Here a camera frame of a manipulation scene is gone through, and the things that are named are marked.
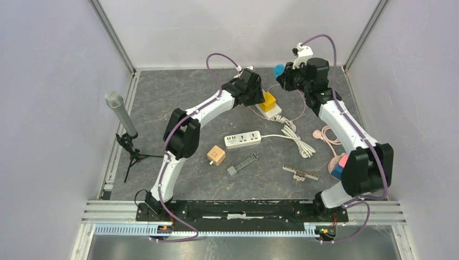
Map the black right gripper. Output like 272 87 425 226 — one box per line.
277 61 311 95

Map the yellow cube plug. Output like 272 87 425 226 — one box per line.
258 92 276 113

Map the blue plug adapter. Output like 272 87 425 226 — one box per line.
273 64 285 78

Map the long white power strip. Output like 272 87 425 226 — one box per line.
255 103 282 120

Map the small white power strip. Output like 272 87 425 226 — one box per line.
224 131 261 149

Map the beige dragon plug adapter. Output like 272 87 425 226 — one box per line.
206 145 226 166

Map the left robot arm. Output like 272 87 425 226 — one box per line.
145 66 265 221

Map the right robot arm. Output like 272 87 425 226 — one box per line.
273 58 394 221

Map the pink and blue block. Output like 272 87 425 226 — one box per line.
328 153 348 180

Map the beige toothed ruler piece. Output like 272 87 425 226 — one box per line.
282 165 319 181

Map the silver microphone on stand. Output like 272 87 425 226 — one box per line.
104 91 162 183

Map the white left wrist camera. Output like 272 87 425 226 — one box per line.
233 65 255 79

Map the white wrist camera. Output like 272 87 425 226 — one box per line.
292 43 313 69
233 65 255 79

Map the pink thin cable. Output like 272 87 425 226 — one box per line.
247 84 307 124

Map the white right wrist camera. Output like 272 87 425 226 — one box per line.
292 43 313 69

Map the coiled pink charging cable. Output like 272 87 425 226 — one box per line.
312 125 343 147

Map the white power strip cable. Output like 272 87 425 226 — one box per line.
260 114 317 159

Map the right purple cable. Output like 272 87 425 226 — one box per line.
299 34 390 245

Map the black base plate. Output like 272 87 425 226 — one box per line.
136 199 349 233

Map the aluminium front rail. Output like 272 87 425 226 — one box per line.
82 199 406 238

